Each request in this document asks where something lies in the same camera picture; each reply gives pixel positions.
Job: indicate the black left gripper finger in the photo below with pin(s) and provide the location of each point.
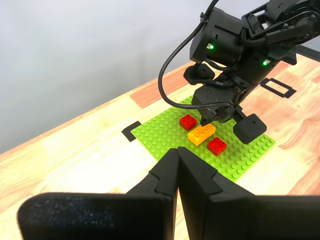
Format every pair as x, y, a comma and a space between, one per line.
100, 215
250, 217

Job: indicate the black rectangular tape outline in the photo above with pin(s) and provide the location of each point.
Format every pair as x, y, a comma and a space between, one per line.
278, 92

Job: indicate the black corner tape marker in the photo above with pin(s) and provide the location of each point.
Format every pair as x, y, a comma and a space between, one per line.
128, 135

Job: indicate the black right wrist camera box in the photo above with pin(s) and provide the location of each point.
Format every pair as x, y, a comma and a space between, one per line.
212, 96

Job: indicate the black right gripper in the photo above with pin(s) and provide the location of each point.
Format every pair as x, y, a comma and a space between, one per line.
250, 75

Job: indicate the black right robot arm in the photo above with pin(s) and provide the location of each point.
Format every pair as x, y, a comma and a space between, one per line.
220, 32

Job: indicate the green studded baseplate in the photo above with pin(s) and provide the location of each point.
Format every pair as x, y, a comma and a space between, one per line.
162, 140

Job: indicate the yellow rectangular brick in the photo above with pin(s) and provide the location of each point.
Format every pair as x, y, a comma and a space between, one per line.
200, 135

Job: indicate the red square brick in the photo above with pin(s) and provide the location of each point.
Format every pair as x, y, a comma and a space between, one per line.
217, 147
188, 122

